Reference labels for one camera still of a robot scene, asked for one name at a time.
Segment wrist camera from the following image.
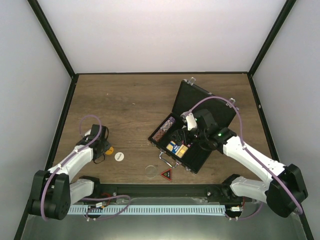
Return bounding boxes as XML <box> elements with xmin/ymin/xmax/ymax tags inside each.
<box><xmin>181</xmin><ymin>111</ymin><xmax>198</xmax><ymax>131</ymax></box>
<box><xmin>82</xmin><ymin>129</ymin><xmax>95</xmax><ymax>142</ymax></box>

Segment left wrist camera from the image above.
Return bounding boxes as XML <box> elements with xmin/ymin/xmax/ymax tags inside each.
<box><xmin>82</xmin><ymin>129</ymin><xmax>95</xmax><ymax>142</ymax></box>

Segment white dealer button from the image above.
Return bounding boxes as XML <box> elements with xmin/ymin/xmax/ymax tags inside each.
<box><xmin>114</xmin><ymin>152</ymin><xmax>125</xmax><ymax>162</ymax></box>

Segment light blue slotted cable duct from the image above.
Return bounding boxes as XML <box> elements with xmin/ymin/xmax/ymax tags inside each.
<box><xmin>68</xmin><ymin>205</ymin><xmax>226</xmax><ymax>216</ymax></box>

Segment red black chip stack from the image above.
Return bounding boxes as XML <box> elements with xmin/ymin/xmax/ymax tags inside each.
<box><xmin>152</xmin><ymin>128</ymin><xmax>167</xmax><ymax>142</ymax></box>

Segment purple cable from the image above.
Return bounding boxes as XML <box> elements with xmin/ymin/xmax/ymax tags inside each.
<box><xmin>181</xmin><ymin>96</ymin><xmax>303</xmax><ymax>216</ymax></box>
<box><xmin>41</xmin><ymin>114</ymin><xmax>103</xmax><ymax>222</ymax></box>

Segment clear acrylic dealer puck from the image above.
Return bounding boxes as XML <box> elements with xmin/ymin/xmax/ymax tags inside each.
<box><xmin>144</xmin><ymin>165</ymin><xmax>158</xmax><ymax>179</ymax></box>

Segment black poker case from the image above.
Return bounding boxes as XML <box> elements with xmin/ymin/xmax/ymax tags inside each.
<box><xmin>148</xmin><ymin>77</ymin><xmax>238</xmax><ymax>174</ymax></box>

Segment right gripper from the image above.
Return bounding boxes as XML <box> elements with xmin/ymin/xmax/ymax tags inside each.
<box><xmin>169</xmin><ymin>127</ymin><xmax>208</xmax><ymax>147</ymax></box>

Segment orange big blind button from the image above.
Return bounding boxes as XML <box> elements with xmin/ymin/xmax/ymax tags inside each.
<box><xmin>105</xmin><ymin>146</ymin><xmax>114</xmax><ymax>155</ymax></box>

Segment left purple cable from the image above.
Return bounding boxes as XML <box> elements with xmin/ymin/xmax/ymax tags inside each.
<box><xmin>41</xmin><ymin>114</ymin><xmax>103</xmax><ymax>222</ymax></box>

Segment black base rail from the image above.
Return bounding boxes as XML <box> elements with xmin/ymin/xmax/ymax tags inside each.
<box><xmin>88</xmin><ymin>183</ymin><xmax>250</xmax><ymax>203</ymax></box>

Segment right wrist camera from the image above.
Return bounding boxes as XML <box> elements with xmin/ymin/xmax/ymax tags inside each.
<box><xmin>181</xmin><ymin>111</ymin><xmax>198</xmax><ymax>131</ymax></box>

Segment blue yellow card deck box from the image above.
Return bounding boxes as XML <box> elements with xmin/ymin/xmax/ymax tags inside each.
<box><xmin>166</xmin><ymin>141</ymin><xmax>189</xmax><ymax>158</ymax></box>

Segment triangular all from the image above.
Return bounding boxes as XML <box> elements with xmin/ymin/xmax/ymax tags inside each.
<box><xmin>160</xmin><ymin>168</ymin><xmax>172</xmax><ymax>182</ymax></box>

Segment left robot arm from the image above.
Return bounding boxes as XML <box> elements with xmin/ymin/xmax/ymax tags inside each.
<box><xmin>27</xmin><ymin>124</ymin><xmax>112</xmax><ymax>220</ymax></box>

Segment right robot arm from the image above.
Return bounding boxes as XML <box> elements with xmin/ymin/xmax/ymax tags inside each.
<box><xmin>172</xmin><ymin>109</ymin><xmax>308</xmax><ymax>218</ymax></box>

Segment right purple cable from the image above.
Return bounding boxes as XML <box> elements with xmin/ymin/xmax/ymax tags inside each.
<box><xmin>181</xmin><ymin>96</ymin><xmax>303</xmax><ymax>216</ymax></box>

